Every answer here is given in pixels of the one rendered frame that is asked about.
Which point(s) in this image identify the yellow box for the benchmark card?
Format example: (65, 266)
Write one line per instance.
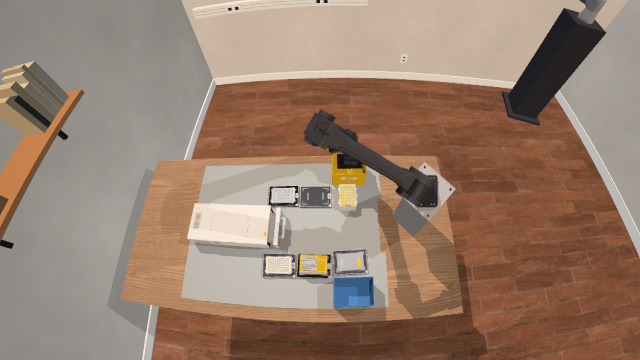
(347, 176)

